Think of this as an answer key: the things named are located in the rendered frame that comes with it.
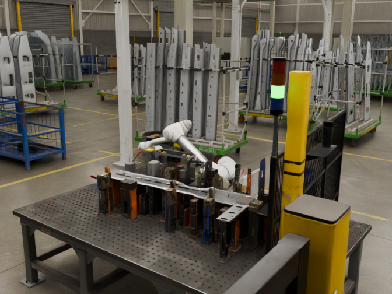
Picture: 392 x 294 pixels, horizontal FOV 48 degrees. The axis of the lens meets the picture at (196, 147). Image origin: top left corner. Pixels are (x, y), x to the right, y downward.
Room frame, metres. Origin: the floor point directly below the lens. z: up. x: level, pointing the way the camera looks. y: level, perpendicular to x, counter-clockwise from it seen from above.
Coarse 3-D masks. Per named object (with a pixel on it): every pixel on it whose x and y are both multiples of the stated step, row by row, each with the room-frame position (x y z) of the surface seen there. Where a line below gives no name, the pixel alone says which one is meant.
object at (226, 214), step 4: (232, 208) 2.87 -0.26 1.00; (236, 208) 2.87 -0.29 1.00; (240, 208) 2.87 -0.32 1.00; (244, 208) 2.87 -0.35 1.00; (224, 212) 2.79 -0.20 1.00; (228, 212) 2.79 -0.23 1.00; (236, 212) 2.79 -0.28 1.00; (240, 212) 2.80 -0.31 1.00; (220, 216) 2.72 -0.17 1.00; (224, 216) 2.72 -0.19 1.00; (228, 216) 2.72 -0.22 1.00; (236, 216) 2.74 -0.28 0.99; (228, 220) 2.66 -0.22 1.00; (232, 220) 2.68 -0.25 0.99
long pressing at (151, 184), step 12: (144, 180) 3.45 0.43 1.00; (156, 180) 3.46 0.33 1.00; (168, 180) 3.46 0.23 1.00; (180, 192) 3.20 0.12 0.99; (192, 192) 3.17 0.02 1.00; (204, 192) 3.18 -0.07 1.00; (216, 192) 3.18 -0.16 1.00; (228, 192) 3.18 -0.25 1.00; (228, 204) 2.97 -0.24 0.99; (240, 204) 2.94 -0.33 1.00
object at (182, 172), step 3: (180, 171) 3.49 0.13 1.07; (183, 171) 3.48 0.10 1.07; (186, 171) 3.48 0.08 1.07; (180, 174) 3.49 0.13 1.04; (183, 174) 3.48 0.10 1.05; (180, 177) 3.49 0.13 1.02; (183, 177) 3.48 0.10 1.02; (180, 180) 3.49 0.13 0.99; (183, 180) 3.48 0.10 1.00; (183, 195) 3.49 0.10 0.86; (186, 195) 3.49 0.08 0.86; (183, 198) 3.48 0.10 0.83; (186, 198) 3.48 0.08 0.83; (183, 201) 3.48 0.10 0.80
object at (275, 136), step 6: (276, 60) 2.24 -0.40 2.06; (282, 60) 2.24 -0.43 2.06; (270, 108) 2.27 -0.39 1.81; (276, 114) 2.24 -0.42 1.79; (276, 120) 2.26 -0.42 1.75; (276, 126) 2.26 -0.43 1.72; (276, 132) 2.26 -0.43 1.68; (276, 138) 2.26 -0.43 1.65; (276, 144) 2.28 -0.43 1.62; (276, 156) 2.27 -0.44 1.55; (276, 162) 2.26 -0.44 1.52
